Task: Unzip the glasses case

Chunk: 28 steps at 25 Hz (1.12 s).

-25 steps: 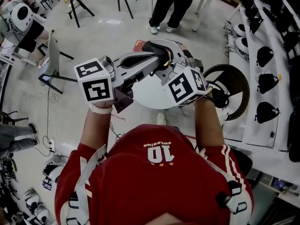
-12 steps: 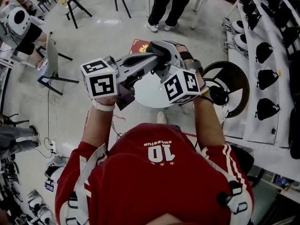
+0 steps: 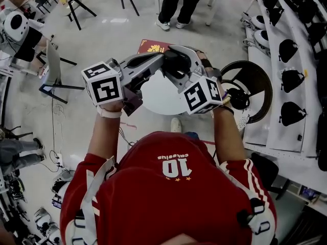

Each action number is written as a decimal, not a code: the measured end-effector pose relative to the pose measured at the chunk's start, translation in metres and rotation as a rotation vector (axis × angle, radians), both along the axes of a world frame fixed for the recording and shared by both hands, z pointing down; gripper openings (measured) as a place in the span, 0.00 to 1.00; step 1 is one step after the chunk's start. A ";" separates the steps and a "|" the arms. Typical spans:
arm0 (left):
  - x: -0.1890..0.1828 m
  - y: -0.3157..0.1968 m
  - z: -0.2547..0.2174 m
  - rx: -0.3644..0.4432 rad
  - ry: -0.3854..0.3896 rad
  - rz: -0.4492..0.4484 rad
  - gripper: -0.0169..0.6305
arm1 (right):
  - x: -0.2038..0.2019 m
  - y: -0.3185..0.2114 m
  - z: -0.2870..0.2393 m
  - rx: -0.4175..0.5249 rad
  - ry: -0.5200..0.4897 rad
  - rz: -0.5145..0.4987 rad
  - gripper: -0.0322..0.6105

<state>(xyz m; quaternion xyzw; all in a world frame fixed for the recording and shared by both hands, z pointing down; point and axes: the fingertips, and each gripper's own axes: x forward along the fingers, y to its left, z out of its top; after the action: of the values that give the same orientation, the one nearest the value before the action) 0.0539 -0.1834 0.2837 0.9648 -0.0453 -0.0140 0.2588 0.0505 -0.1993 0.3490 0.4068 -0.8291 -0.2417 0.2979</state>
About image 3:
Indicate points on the person's left forearm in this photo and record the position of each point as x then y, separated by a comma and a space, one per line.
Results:
104, 134

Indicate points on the black office chair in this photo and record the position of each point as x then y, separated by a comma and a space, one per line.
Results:
268, 170

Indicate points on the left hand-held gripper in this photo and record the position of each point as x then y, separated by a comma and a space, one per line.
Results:
102, 89

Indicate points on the white head-worn device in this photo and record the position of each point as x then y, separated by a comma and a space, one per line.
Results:
15, 25

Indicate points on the black glasses case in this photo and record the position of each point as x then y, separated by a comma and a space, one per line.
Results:
176, 62

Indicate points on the grey chair with black legs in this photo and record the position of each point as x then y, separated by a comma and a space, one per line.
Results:
52, 68

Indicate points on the person's right hand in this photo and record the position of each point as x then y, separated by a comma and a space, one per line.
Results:
208, 65

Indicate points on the person's right forearm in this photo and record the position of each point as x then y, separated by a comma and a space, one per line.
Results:
227, 134

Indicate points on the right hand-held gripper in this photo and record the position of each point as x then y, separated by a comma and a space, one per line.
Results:
200, 96

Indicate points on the blue box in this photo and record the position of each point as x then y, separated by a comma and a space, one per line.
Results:
309, 193

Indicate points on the white headset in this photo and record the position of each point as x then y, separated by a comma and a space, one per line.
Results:
258, 22
261, 38
44, 221
61, 187

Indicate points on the dark red gold-printed booklet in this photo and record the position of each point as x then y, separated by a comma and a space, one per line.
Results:
150, 47

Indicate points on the person's white shoe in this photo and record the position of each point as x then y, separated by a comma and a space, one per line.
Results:
176, 124

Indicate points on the white shelf rack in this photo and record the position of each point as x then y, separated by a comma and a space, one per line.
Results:
273, 111

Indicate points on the red striped shirt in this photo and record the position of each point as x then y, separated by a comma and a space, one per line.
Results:
173, 200

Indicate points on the black headphones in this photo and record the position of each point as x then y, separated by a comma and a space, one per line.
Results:
238, 98

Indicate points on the white power strip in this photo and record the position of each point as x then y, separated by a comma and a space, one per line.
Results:
59, 159

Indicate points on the white table leg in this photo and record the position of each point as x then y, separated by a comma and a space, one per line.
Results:
214, 4

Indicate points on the pale pink wristband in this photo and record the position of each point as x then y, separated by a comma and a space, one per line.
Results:
110, 114

